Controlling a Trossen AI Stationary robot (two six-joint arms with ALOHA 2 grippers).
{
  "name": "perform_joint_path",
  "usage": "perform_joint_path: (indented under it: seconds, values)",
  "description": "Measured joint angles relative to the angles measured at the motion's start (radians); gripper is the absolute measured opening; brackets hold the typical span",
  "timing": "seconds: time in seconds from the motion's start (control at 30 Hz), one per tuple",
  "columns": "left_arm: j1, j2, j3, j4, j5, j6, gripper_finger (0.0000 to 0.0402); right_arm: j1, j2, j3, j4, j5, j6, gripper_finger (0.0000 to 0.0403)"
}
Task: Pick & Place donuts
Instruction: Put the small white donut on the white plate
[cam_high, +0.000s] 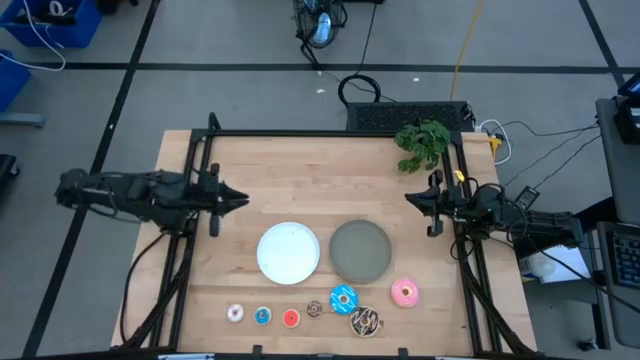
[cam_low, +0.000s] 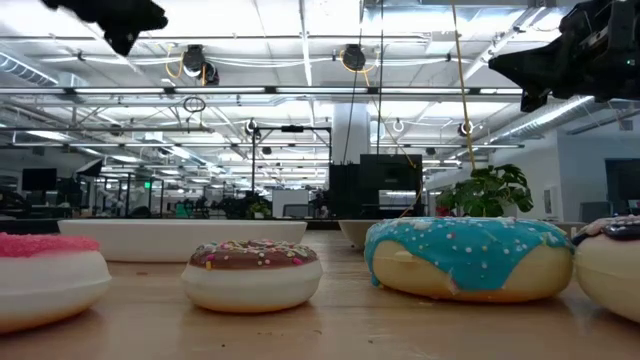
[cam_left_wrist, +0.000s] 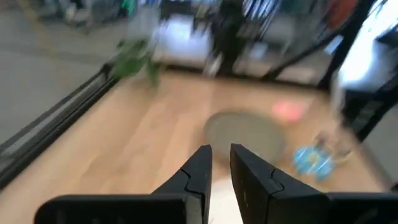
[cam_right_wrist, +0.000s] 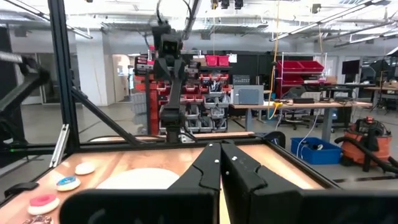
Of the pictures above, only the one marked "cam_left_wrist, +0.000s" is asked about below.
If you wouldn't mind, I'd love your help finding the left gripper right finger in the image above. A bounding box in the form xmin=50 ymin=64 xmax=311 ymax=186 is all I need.
xmin=229 ymin=143 xmax=398 ymax=224

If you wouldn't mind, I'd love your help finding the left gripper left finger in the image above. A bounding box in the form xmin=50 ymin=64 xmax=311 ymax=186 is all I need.
xmin=34 ymin=144 xmax=213 ymax=224

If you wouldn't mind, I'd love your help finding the grey round plate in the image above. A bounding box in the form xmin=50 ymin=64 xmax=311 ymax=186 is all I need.
xmin=203 ymin=110 xmax=287 ymax=166

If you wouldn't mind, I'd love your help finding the large blue frosted donut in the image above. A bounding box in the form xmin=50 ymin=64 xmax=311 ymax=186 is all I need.
xmin=292 ymin=146 xmax=336 ymax=182

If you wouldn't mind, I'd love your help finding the large pink frosted donut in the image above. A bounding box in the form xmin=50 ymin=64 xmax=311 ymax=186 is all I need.
xmin=272 ymin=99 xmax=308 ymax=123

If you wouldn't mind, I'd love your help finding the large chocolate frosted donut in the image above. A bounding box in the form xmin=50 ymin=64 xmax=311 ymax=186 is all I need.
xmin=313 ymin=130 xmax=354 ymax=164

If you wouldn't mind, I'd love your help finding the white round plate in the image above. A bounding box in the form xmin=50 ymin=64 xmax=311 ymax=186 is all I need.
xmin=207 ymin=175 xmax=246 ymax=224

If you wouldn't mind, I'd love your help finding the green potted plant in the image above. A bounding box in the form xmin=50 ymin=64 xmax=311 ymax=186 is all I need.
xmin=111 ymin=39 xmax=161 ymax=88

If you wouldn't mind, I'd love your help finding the black aluminium frame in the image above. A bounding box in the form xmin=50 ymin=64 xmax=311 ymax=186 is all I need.
xmin=0 ymin=0 xmax=398 ymax=192

